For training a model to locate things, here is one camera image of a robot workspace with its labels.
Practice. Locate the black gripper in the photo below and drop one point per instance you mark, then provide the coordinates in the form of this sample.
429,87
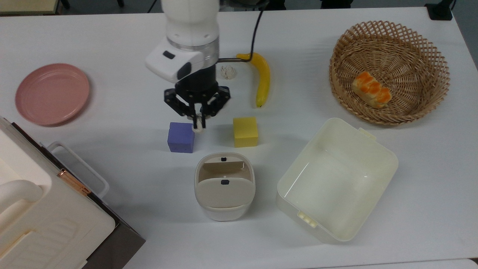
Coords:
198,86

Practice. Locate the white paper ball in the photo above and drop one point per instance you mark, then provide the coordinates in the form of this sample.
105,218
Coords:
228,72
199,128

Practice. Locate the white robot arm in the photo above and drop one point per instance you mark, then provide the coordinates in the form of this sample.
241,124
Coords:
190,33

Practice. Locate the beige desktop trash bin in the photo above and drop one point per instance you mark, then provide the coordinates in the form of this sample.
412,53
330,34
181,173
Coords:
224,190

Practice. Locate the purple foam cube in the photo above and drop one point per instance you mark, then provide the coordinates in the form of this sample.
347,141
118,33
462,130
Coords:
180,138

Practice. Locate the yellow foam cube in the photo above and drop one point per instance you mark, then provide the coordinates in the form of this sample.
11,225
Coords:
245,132

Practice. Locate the yellow banana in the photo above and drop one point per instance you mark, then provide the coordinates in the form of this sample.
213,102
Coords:
263,76

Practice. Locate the pink round plate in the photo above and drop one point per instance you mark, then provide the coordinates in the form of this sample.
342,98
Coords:
52,93

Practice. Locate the copper clasp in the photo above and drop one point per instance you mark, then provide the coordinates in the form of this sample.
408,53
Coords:
74,182

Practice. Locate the cream plastic storage box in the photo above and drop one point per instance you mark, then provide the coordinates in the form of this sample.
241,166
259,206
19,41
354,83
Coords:
336,183

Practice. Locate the orange glazed bread loaf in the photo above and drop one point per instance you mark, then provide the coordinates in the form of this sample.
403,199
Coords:
371,89

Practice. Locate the beige side table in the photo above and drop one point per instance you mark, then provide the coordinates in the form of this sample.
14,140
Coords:
26,5

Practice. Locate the woven wicker basket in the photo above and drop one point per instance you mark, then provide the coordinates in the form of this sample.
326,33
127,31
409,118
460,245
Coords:
407,59

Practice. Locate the black table clamp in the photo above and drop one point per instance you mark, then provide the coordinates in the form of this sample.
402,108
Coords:
440,10

